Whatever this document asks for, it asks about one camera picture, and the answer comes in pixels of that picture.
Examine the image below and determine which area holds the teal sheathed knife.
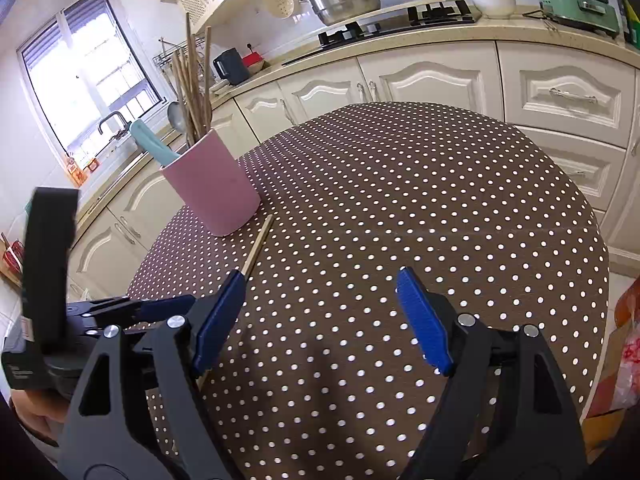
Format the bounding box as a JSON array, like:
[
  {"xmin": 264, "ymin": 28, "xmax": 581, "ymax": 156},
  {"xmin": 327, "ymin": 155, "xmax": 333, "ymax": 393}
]
[{"xmin": 129, "ymin": 119, "xmax": 179, "ymax": 167}]

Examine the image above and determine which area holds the window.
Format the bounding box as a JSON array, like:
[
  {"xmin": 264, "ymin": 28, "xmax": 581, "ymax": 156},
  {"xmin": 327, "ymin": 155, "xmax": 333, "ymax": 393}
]
[{"xmin": 18, "ymin": 0, "xmax": 162, "ymax": 166}]

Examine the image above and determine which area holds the round wall trivet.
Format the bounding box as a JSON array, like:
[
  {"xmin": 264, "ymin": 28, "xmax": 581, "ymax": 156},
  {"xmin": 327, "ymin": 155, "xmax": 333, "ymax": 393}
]
[{"xmin": 264, "ymin": 0, "xmax": 298, "ymax": 20}]

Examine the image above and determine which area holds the orange bottle on sill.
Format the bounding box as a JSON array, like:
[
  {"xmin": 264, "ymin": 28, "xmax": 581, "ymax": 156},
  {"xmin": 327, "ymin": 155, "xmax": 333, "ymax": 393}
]
[{"xmin": 66, "ymin": 157, "xmax": 88, "ymax": 188}]

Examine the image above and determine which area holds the metal spoon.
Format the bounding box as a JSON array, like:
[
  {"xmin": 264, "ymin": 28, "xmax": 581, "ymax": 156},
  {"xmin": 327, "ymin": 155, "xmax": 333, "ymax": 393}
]
[{"xmin": 167, "ymin": 101, "xmax": 186, "ymax": 133}]

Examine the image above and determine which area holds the red container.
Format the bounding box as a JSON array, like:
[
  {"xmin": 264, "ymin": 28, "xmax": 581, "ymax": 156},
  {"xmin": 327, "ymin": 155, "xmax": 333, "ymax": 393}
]
[{"xmin": 242, "ymin": 52, "xmax": 265, "ymax": 75}]

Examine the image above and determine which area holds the left hand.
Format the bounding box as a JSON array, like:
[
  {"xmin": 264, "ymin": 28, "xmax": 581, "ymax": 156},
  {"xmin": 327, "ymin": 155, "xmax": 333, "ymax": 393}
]
[{"xmin": 11, "ymin": 389, "xmax": 70, "ymax": 448}]

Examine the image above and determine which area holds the black camera box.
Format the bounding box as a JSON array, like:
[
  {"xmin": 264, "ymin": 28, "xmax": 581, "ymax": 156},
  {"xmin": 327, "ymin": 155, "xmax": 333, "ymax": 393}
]
[{"xmin": 22, "ymin": 188, "xmax": 78, "ymax": 356}]

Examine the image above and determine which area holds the brown polka dot tablecloth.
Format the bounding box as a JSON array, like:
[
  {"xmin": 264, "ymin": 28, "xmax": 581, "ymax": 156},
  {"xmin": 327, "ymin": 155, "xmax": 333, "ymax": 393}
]
[{"xmin": 129, "ymin": 103, "xmax": 610, "ymax": 479}]

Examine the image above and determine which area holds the hanging utensil rack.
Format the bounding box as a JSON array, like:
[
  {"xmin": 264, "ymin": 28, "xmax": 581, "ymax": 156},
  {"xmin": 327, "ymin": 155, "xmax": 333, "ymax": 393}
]
[{"xmin": 153, "ymin": 36, "xmax": 205, "ymax": 76}]

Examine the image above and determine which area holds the kitchen faucet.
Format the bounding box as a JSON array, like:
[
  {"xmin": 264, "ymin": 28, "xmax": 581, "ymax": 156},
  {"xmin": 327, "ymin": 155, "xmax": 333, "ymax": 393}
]
[{"xmin": 98, "ymin": 110, "xmax": 130, "ymax": 141}]

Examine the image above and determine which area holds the black gas stove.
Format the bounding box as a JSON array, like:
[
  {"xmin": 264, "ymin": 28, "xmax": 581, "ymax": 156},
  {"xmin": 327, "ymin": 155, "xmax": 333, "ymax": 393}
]
[{"xmin": 283, "ymin": 0, "xmax": 480, "ymax": 66}]

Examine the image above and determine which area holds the wooden chopstick in cup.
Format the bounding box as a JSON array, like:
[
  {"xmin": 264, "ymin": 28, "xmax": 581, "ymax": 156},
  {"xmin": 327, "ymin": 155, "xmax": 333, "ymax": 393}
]
[{"xmin": 186, "ymin": 13, "xmax": 203, "ymax": 140}]

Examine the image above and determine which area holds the white bowl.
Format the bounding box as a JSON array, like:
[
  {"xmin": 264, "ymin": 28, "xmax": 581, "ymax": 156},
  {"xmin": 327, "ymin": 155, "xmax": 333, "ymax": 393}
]
[{"xmin": 472, "ymin": 0, "xmax": 516, "ymax": 20}]

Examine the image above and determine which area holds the pink utensil cup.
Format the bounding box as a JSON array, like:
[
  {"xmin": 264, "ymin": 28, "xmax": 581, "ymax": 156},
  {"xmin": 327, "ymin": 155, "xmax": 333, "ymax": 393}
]
[{"xmin": 162, "ymin": 129, "xmax": 260, "ymax": 236}]

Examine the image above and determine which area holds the black electric kettle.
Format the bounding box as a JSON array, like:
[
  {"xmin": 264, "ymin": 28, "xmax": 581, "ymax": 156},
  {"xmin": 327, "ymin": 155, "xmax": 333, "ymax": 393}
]
[{"xmin": 214, "ymin": 48, "xmax": 250, "ymax": 86}]

